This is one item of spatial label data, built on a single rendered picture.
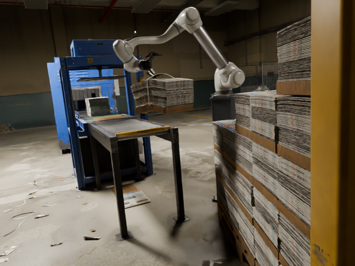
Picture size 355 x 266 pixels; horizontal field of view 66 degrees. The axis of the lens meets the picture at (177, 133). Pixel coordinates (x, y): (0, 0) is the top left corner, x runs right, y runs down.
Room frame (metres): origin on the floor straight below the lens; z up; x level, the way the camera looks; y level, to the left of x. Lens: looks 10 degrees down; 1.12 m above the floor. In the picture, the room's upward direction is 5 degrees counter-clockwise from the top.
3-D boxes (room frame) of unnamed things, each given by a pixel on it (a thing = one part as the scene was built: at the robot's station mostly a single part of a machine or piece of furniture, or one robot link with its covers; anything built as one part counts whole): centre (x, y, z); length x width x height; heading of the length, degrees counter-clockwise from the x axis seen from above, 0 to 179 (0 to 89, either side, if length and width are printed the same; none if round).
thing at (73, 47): (3.60, 0.93, 1.65); 0.60 x 0.45 x 0.20; 114
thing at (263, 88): (9.79, -3.05, 0.85); 1.21 x 0.83 x 1.71; 24
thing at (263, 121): (1.19, -0.55, 0.95); 0.38 x 0.29 x 0.23; 93
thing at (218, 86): (2.54, -0.46, 1.17); 0.18 x 0.16 x 0.22; 15
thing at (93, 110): (4.12, 1.17, 0.93); 0.38 x 0.30 x 0.26; 24
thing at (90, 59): (3.60, 0.93, 1.50); 0.94 x 0.68 x 0.10; 114
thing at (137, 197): (2.71, 0.52, 0.01); 0.37 x 0.28 x 0.01; 24
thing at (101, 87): (6.10, 2.00, 1.04); 1.51 x 1.30 x 2.07; 24
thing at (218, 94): (2.56, -0.44, 1.03); 0.22 x 0.18 x 0.06; 60
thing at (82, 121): (3.60, 0.93, 0.75); 0.70 x 0.65 x 0.10; 24
